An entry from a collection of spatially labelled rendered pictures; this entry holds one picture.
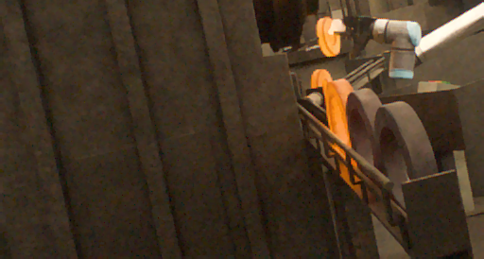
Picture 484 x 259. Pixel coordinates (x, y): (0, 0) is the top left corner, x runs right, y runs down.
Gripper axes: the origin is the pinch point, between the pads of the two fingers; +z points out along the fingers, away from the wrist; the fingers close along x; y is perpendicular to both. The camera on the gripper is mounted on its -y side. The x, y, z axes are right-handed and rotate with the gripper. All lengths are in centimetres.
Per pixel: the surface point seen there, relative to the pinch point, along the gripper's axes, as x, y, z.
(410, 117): 142, 4, -73
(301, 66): -190, -47, 102
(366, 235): 96, -36, -53
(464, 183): -45, -67, -51
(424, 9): -342, -6, 48
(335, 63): -199, -44, 78
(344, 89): 113, 1, -52
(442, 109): 90, -6, -67
